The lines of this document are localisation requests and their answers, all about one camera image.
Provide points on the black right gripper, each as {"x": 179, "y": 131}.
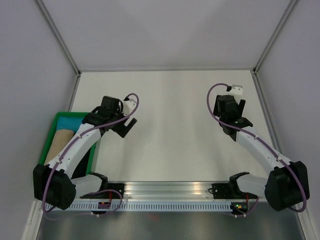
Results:
{"x": 240, "y": 107}

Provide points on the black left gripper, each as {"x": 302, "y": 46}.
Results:
{"x": 122, "y": 130}

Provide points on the black t shirt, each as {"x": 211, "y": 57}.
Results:
{"x": 84, "y": 166}

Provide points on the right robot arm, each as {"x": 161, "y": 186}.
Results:
{"x": 287, "y": 183}

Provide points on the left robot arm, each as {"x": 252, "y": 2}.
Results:
{"x": 53, "y": 183}

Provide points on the rolled blue t shirt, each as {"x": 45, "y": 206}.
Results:
{"x": 69, "y": 123}

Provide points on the rolled beige t shirt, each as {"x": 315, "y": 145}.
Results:
{"x": 60, "y": 140}

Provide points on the green plastic tray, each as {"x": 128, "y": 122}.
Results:
{"x": 52, "y": 131}

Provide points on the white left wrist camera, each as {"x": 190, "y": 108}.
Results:
{"x": 129, "y": 106}

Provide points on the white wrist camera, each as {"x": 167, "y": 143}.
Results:
{"x": 129, "y": 106}
{"x": 235, "y": 90}

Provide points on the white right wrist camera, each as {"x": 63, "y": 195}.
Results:
{"x": 235, "y": 90}

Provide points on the right aluminium frame post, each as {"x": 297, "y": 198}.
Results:
{"x": 276, "y": 32}

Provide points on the aluminium frame post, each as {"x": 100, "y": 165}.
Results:
{"x": 276, "y": 32}
{"x": 57, "y": 35}

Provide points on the aluminium mounting rail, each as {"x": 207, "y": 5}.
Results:
{"x": 176, "y": 191}

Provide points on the white slotted cable duct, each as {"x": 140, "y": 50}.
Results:
{"x": 153, "y": 206}

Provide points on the left aluminium frame post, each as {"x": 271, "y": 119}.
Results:
{"x": 57, "y": 35}

